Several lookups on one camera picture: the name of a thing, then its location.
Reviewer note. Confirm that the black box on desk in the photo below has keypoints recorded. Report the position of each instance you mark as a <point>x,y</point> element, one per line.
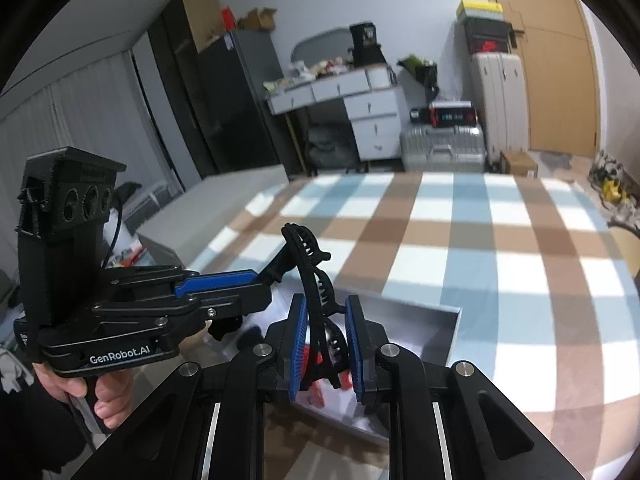
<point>365,47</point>

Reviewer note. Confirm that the white desk with drawers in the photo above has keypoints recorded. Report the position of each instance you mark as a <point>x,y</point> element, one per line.
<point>374,102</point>

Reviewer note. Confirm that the red round hair clip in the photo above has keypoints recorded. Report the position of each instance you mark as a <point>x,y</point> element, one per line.
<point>321,394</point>

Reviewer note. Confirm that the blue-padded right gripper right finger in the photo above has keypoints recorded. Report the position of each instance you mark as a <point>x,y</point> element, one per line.
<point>446,422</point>

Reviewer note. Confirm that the plaid checkered bedsheet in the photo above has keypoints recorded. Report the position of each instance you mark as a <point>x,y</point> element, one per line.
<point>547,307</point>

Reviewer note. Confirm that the silver lying suitcase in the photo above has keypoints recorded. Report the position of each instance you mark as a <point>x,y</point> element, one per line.
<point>451,149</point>

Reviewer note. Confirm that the cardboard box on refrigerator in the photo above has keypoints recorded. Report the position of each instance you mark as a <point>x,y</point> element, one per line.
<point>258,19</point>

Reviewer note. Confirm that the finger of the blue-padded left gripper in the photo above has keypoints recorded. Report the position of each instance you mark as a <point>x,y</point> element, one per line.
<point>210,282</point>

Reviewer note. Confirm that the silver cardboard box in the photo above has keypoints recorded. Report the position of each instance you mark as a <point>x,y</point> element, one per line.
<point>304,348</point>

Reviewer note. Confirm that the white upright suitcase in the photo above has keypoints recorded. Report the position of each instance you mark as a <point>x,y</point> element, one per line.
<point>499,86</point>

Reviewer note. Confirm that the grey left bedside cabinet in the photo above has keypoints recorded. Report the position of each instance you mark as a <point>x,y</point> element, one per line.
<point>181,231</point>

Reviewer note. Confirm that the black claw hair clip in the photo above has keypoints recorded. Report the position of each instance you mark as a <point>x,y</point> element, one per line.
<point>321,304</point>

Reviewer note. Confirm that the grey curtain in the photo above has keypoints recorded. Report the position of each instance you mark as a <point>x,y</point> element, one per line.
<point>100,109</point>

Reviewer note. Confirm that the wooden door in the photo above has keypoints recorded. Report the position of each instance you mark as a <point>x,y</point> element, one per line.
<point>553,42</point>

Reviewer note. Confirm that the black red box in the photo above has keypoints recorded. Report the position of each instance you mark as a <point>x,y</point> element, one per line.
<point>445,114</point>

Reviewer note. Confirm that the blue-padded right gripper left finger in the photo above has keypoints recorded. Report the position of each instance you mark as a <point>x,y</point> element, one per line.
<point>208,422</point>

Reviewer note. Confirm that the stacked shoe boxes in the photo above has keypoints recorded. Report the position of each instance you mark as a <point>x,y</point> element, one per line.
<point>485,28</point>

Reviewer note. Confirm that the black refrigerator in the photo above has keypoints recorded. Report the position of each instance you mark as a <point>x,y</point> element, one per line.
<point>245,135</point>

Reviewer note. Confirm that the person's left hand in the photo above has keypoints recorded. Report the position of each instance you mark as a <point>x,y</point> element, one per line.
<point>114,392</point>

